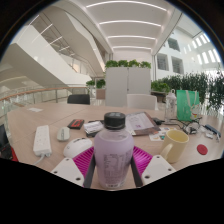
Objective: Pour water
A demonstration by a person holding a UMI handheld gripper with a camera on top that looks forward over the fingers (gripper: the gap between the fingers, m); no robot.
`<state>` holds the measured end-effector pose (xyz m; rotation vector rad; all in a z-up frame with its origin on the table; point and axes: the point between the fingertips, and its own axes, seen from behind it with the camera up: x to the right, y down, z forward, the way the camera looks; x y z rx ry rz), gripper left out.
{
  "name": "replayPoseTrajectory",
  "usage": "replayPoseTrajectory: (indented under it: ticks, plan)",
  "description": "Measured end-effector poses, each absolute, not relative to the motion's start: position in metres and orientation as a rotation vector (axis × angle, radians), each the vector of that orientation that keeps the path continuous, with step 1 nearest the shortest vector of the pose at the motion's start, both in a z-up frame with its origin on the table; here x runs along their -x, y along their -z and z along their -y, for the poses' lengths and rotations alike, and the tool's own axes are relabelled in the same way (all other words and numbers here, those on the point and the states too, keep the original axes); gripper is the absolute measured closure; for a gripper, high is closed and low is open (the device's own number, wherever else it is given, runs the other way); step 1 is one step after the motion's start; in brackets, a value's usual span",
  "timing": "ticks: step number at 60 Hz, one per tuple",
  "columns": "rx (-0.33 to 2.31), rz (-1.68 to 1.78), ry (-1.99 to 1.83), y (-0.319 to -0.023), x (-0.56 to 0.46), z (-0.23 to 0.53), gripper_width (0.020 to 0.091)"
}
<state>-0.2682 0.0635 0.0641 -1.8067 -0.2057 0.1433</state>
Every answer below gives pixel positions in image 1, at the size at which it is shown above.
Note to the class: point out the long green hedge planter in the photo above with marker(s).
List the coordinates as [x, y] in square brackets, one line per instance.
[193, 86]

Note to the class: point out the flat round red coaster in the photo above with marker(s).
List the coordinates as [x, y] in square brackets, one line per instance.
[202, 149]

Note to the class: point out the colourful sticker sheet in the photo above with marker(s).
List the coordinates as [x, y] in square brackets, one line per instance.
[158, 135]

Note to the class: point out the row of green leafy plants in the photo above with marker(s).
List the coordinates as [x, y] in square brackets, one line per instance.
[127, 63]

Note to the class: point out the brown-backed open booklet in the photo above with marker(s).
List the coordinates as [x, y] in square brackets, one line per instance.
[141, 123]

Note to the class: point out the white computer mouse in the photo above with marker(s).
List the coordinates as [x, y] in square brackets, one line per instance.
[77, 146]

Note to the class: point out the ceiling light strips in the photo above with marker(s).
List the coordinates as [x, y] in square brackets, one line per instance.
[130, 22]

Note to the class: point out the black tablet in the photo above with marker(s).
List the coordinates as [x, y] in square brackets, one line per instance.
[90, 135]

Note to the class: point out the small pale grey mouse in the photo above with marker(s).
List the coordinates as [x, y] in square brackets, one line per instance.
[63, 133]

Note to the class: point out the purple drink bottle black cap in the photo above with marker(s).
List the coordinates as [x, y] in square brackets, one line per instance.
[113, 156]

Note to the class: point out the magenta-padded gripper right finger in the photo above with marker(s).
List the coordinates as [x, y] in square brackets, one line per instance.
[158, 168]

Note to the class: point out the black power bank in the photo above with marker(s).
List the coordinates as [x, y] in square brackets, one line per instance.
[158, 120]

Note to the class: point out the white paper sheet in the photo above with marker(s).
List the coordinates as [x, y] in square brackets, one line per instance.
[35, 109]

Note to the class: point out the black office chair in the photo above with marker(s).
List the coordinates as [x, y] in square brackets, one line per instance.
[78, 99]

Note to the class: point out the white plastic chair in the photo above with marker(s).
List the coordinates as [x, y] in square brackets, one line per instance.
[141, 101]

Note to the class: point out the small green potted plant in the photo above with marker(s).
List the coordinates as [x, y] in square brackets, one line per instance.
[100, 85]
[90, 82]

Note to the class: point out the white card stack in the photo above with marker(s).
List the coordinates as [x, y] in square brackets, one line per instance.
[92, 127]

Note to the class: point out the cream yellow mug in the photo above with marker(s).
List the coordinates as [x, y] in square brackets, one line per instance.
[174, 145]

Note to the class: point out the wooden-topped glass railing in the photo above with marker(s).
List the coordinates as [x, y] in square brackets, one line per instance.
[40, 93]

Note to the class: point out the small black red box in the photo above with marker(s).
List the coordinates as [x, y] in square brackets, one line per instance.
[76, 123]

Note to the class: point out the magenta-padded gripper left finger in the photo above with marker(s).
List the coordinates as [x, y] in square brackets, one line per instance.
[66, 168]

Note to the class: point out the red and black chair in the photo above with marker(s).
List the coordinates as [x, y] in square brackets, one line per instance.
[5, 148]

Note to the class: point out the white power strip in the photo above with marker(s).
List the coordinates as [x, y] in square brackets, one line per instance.
[42, 140]

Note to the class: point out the clear plastic water bottle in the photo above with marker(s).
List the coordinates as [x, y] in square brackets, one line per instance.
[170, 106]

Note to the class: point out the green tote bag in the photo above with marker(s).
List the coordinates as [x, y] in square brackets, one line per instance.
[186, 105]

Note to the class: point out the tall white cabinet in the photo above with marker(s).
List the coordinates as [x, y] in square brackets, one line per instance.
[127, 85]

